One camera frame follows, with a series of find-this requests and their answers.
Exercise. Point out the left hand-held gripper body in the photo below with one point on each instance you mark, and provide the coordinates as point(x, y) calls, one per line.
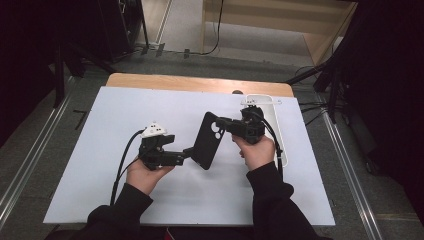
point(156, 156)

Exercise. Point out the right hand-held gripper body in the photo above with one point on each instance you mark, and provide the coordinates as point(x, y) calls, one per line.
point(251, 128)

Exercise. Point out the black phone case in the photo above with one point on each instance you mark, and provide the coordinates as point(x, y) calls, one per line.
point(205, 146)

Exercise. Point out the person's left hand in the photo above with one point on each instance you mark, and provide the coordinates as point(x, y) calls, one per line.
point(145, 178)

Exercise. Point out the person's right hand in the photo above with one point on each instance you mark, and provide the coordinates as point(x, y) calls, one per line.
point(258, 153)

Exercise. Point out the white plastic tray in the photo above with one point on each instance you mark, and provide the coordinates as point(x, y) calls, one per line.
point(278, 133)

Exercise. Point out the small dark round object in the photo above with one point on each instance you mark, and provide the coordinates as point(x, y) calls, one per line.
point(237, 92)

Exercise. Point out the wooden table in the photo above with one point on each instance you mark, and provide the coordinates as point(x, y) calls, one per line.
point(186, 82)

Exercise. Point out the black tripod stand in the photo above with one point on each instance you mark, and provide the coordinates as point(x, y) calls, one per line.
point(328, 80)

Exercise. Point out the light wooden shelf unit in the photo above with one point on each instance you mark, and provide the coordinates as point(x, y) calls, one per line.
point(266, 13)

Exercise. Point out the black metal stand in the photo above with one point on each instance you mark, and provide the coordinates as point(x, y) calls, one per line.
point(60, 73)

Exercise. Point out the dark curtain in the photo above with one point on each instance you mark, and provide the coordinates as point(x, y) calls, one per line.
point(390, 83)
point(23, 50)

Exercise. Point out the metal floor rail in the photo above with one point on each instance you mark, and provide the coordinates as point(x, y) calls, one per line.
point(353, 176)
point(30, 160)

